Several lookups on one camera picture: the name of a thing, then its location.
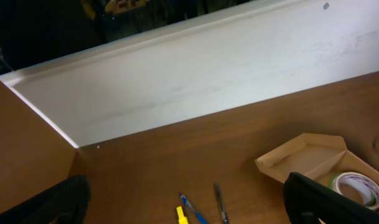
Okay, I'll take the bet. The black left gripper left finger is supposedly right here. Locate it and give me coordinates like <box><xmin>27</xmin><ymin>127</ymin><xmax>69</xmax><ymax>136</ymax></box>
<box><xmin>0</xmin><ymin>175</ymin><xmax>91</xmax><ymax>224</ymax></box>

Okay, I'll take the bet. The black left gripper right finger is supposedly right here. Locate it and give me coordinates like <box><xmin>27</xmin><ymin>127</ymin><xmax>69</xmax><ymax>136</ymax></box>
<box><xmin>283</xmin><ymin>172</ymin><xmax>379</xmax><ymax>224</ymax></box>

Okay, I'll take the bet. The green tape roll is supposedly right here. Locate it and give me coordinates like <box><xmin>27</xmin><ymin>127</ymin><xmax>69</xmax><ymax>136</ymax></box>
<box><xmin>329</xmin><ymin>172</ymin><xmax>376</xmax><ymax>207</ymax></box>

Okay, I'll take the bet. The white masking tape roll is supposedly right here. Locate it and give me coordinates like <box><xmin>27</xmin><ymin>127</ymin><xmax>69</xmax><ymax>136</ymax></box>
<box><xmin>329</xmin><ymin>172</ymin><xmax>379</xmax><ymax>211</ymax></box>

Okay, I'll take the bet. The blue ballpoint pen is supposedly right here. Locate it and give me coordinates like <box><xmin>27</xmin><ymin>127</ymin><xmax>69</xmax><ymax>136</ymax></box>
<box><xmin>179</xmin><ymin>194</ymin><xmax>208</xmax><ymax>224</ymax></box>

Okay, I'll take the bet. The yellow highlighter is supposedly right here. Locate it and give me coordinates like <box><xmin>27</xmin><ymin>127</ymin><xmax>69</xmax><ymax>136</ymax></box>
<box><xmin>176</xmin><ymin>206</ymin><xmax>189</xmax><ymax>224</ymax></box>

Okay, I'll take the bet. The open cardboard box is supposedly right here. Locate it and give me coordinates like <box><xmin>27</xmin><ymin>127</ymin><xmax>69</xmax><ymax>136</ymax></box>
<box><xmin>254</xmin><ymin>133</ymin><xmax>379</xmax><ymax>218</ymax></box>

